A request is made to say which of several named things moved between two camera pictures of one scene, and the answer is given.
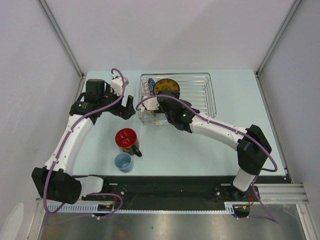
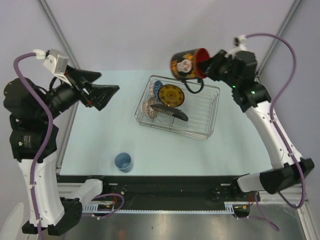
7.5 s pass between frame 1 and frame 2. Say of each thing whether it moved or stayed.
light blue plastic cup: stayed
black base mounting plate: stayed
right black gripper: moved
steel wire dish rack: moved
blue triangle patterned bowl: moved
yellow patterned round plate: moved
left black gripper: moved
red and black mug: moved
